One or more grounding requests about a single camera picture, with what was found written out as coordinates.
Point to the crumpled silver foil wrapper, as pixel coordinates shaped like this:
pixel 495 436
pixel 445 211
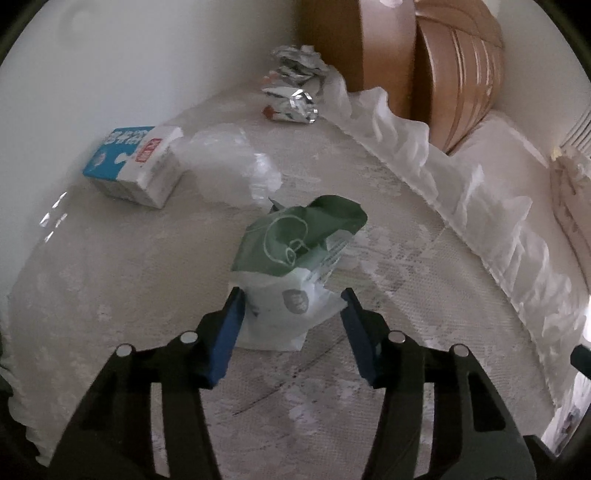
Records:
pixel 298 60
pixel 291 104

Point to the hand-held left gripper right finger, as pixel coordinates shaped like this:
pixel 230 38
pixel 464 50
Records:
pixel 358 337

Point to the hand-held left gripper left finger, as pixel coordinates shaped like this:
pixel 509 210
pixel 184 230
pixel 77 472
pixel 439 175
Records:
pixel 226 337

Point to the white frilled tablecloth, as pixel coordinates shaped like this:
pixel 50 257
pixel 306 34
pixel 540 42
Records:
pixel 138 286

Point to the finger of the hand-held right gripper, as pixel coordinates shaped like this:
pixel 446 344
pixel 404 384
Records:
pixel 582 357

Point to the brown wooden headboard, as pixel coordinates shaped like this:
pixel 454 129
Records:
pixel 461 78

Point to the brown panel with white sticker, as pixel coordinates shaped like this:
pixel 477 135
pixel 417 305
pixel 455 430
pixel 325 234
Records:
pixel 374 46

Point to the blue and white milk carton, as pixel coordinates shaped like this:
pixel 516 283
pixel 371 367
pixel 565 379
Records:
pixel 134 161

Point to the white bed sheet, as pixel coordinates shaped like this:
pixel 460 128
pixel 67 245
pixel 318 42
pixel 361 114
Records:
pixel 508 152

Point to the clear plastic bag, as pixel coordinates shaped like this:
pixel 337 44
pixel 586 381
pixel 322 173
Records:
pixel 221 157

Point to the white radiator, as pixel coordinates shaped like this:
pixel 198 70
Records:
pixel 579 134

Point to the green and white wrapper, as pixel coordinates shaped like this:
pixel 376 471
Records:
pixel 286 277

